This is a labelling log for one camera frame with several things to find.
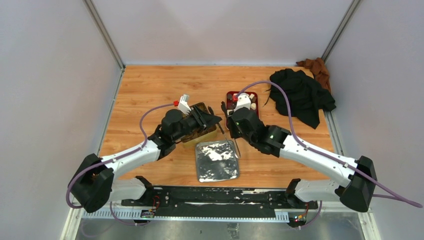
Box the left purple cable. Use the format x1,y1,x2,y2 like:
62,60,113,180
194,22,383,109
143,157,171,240
65,103,176,210

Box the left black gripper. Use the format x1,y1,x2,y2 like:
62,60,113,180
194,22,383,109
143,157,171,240
172,105,222,143

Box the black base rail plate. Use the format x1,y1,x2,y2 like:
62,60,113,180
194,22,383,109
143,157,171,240
120,185,318,220

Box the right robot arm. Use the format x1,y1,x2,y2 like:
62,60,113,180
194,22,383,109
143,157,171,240
221,101,377,213

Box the brown cloth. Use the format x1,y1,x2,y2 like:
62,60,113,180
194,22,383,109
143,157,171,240
296,57,332,93

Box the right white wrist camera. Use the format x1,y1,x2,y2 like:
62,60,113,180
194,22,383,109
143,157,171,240
232,92,252,111

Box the red chocolate tray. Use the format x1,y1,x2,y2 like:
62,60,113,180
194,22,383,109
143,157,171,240
224,91,260,117

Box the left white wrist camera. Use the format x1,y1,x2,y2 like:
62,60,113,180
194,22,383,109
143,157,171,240
173,94,192,115

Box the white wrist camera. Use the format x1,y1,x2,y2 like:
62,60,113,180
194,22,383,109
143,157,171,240
173,94,192,115
232,92,252,111

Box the black cloth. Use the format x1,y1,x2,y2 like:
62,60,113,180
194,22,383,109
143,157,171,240
269,69,336,129

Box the metal tongs black tips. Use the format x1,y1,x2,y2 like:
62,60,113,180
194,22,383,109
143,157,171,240
206,105,242,159

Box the silver tin lid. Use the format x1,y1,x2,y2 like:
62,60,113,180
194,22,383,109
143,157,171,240
194,140,240,183

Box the gold chocolate tin box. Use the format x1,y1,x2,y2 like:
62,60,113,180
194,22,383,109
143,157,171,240
180,102,218,148

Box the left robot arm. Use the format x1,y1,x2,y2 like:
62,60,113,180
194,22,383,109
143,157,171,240
65,106,222,213

